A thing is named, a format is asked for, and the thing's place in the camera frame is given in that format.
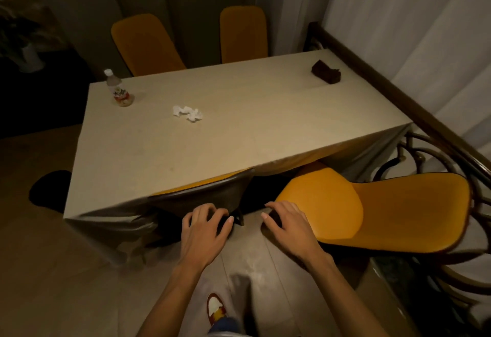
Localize person's right hand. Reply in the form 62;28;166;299
260;201;327;271

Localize person's left hand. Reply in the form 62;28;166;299
179;203;235;272

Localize yellow dining chair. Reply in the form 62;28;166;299
147;168;256;230
274;161;472;255
110;14;187;77
219;5;269;65

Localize white tissues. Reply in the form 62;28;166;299
172;104;203;123

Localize black round waste bin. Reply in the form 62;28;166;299
29;170;73;214

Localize plastic drink bottle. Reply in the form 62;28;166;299
104;68;135;108

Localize person's right forearm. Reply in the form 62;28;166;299
306;254;390;337

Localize person's left forearm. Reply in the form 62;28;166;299
136;262;204;337

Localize person's left sneaker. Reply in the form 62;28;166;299
206;293;228;327

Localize person's blue jeans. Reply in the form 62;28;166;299
208;317;246;337

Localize beige cloth-covered table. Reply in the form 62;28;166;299
63;49;413;269

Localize brown tissue pouch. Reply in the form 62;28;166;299
311;60;342;85

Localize white sheer curtain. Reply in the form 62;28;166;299
257;0;491;310

